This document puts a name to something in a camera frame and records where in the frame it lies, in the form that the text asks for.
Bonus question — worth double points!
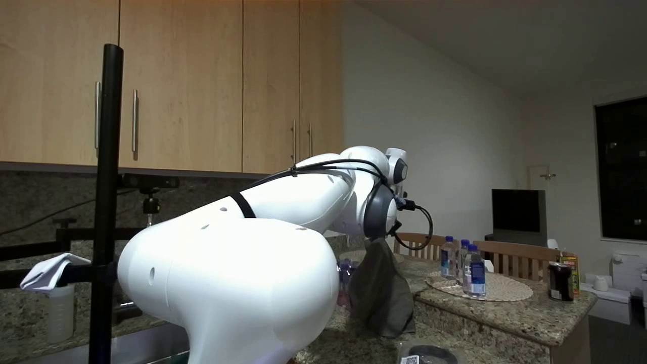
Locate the stainless steel sink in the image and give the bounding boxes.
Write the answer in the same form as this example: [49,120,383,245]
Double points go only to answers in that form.
[109,322,192,364]

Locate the white crumpled cloth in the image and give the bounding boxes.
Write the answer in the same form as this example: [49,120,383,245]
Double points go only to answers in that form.
[18,250,94,293]

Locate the flat screen television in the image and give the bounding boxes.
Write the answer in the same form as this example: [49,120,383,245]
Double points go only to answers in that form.
[489,187,551,249]

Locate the grey towel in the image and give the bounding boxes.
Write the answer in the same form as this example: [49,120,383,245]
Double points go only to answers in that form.
[346,237,417,340]

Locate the dark window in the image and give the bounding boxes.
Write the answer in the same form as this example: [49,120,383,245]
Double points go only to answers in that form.
[592,95,647,243]

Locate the black stereo camera bar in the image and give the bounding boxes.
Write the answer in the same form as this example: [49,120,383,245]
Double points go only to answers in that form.
[119,174,182,192]

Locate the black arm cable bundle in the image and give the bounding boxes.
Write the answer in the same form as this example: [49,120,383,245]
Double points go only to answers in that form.
[227,155,438,253]

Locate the black camera stand pole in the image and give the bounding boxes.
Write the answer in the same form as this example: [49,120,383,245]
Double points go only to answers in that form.
[0,43,182,364]

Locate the yellow box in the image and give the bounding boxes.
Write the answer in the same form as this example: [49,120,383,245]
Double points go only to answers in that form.
[561,250,580,300]

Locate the clear water bottle blue label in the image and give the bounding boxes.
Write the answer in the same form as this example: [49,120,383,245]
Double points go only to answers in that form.
[463,243,489,302]
[440,234,459,284]
[456,237,473,285]

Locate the small wall fixture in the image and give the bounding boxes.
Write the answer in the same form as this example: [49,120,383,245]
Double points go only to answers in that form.
[528,162,561,184]

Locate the light wooden wall cabinet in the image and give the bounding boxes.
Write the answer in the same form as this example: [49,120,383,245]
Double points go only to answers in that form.
[0,0,346,182]

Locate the round beige placemat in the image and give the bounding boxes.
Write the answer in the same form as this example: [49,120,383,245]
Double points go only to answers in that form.
[422,269,537,306]

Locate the wooden dining chair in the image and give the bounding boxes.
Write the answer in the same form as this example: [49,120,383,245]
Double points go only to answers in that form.
[477,239,563,284]
[393,230,447,264]

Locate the white furniture unit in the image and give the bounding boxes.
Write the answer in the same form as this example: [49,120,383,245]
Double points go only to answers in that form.
[580,249,647,328]

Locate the dark drink can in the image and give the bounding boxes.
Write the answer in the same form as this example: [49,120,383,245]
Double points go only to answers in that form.
[546,259,575,303]

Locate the thin black wall cable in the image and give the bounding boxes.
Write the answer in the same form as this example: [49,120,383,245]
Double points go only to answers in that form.
[0,196,97,239]

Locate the white plastic container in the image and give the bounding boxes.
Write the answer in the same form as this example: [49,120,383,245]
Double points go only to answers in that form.
[26,284,78,346]

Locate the black round object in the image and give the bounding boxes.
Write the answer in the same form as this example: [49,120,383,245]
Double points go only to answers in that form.
[400,343,466,364]

